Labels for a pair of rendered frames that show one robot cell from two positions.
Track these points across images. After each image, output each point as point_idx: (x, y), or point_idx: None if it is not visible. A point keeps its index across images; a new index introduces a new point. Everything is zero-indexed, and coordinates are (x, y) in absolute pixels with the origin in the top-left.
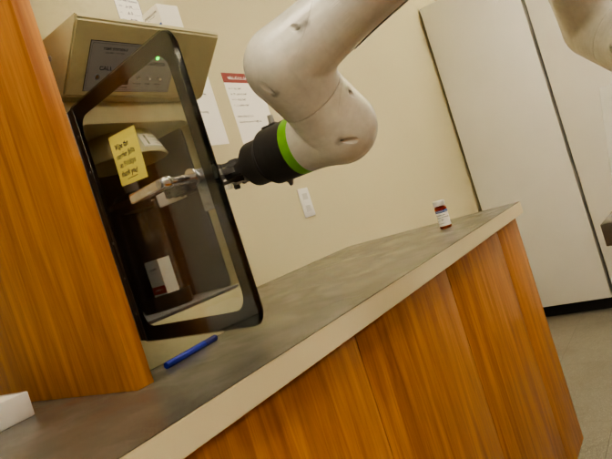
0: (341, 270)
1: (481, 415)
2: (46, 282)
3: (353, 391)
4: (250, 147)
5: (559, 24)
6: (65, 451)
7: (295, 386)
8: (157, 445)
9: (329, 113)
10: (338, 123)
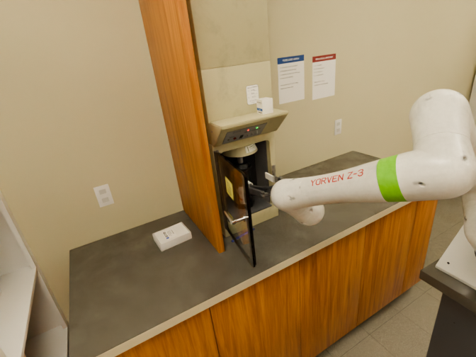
0: None
1: (354, 277)
2: (200, 204)
3: (290, 275)
4: None
5: None
6: (191, 282)
7: None
8: (210, 300)
9: (298, 217)
10: (302, 219)
